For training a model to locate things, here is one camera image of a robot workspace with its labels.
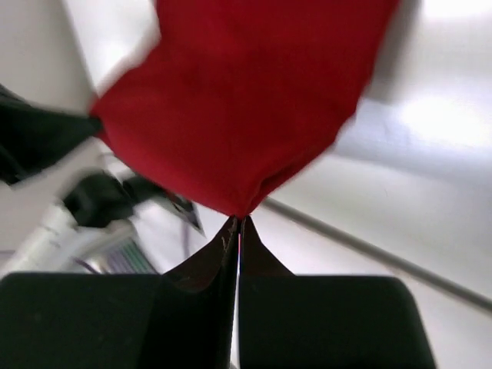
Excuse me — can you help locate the dark red t-shirt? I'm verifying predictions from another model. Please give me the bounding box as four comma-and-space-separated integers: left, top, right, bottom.
91, 1, 398, 217

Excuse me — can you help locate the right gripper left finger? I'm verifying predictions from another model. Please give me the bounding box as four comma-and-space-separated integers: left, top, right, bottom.
1, 218, 238, 368

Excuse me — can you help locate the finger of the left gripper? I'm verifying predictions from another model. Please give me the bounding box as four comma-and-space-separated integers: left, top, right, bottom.
1, 86, 102, 185

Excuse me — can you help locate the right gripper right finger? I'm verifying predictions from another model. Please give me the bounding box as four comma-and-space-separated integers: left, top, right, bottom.
238, 218, 436, 368

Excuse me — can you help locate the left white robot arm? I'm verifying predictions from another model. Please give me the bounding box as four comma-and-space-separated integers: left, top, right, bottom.
1, 88, 168, 275

